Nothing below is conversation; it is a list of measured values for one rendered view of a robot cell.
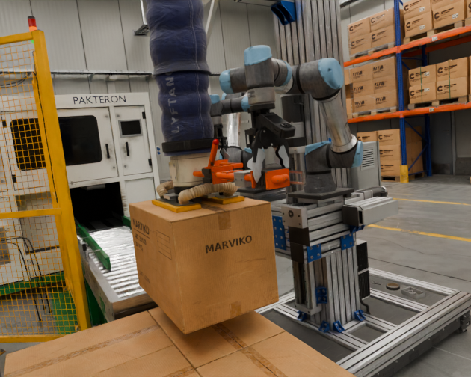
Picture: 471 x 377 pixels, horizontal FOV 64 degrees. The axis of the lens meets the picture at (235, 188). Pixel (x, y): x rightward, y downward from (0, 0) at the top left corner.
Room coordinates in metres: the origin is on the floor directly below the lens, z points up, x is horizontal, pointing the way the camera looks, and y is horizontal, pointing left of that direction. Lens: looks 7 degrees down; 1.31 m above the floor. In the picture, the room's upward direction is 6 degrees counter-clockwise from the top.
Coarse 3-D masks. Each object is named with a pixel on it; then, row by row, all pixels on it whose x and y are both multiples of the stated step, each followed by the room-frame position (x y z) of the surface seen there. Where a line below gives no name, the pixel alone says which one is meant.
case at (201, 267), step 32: (160, 224) 1.33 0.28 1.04; (192, 224) 1.25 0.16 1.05; (224, 224) 1.31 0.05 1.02; (256, 224) 1.37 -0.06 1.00; (160, 256) 1.37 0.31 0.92; (192, 256) 1.24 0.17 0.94; (224, 256) 1.30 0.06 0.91; (256, 256) 1.36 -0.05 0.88; (160, 288) 1.42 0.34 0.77; (192, 288) 1.24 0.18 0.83; (224, 288) 1.29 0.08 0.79; (256, 288) 1.36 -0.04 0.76; (192, 320) 1.23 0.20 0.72; (224, 320) 1.29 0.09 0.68
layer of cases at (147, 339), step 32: (128, 320) 1.66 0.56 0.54; (160, 320) 1.62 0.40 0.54; (256, 320) 1.53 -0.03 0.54; (32, 352) 1.45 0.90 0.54; (64, 352) 1.43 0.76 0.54; (96, 352) 1.40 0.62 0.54; (128, 352) 1.38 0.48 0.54; (160, 352) 1.35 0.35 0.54; (192, 352) 1.33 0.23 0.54; (224, 352) 1.30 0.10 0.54; (256, 352) 1.28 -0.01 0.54; (288, 352) 1.26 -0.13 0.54
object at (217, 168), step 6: (204, 168) 1.34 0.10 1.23; (210, 168) 1.38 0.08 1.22; (216, 168) 1.30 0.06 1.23; (222, 168) 1.31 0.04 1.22; (228, 168) 1.32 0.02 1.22; (204, 174) 1.36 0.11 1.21; (210, 174) 1.31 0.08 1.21; (204, 180) 1.34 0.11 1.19; (210, 180) 1.30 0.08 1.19; (216, 180) 1.30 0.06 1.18; (222, 180) 1.31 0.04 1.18
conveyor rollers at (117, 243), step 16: (80, 240) 3.47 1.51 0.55; (96, 240) 3.44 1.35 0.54; (112, 240) 3.34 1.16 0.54; (128, 240) 3.25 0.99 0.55; (96, 256) 2.85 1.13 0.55; (112, 256) 2.81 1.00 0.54; (128, 256) 2.78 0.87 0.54; (112, 272) 2.39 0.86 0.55; (128, 272) 2.35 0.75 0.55; (112, 288) 2.11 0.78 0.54; (128, 288) 2.07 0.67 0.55
